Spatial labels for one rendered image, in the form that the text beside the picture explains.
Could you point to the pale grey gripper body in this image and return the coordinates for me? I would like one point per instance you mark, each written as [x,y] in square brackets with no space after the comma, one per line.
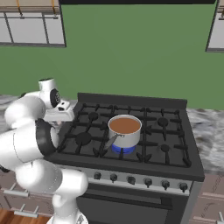
[59,115]

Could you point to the grey glass-door wall cupboard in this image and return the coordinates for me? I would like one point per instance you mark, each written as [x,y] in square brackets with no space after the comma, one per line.
[217,32]
[29,30]

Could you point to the brown drawer front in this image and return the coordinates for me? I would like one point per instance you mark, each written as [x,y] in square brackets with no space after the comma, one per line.
[214,186]
[35,204]
[8,180]
[208,211]

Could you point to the black gas hob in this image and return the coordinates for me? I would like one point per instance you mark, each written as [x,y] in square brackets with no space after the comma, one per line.
[175,137]

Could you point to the blue burner flame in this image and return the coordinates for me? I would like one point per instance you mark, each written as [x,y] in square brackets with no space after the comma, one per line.
[124,149]

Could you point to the grey wall rail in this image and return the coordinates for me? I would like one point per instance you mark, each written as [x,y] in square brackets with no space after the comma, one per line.
[32,17]

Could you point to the black range hood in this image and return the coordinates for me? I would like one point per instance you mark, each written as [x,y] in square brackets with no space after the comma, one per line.
[137,1]

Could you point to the black oven door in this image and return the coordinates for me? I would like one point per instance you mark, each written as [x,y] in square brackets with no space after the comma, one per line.
[125,211]

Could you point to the orange hanging hook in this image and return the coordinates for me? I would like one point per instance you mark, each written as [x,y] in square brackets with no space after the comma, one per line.
[19,7]
[53,7]

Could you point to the steel saucepan with hot chocolate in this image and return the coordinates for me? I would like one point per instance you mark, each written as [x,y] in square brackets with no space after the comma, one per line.
[124,126]

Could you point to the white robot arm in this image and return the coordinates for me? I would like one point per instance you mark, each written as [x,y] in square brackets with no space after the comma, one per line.
[29,145]

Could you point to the black hob knob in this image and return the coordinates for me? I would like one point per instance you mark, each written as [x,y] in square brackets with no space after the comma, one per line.
[183,187]
[131,180]
[148,182]
[113,177]
[97,175]
[165,184]

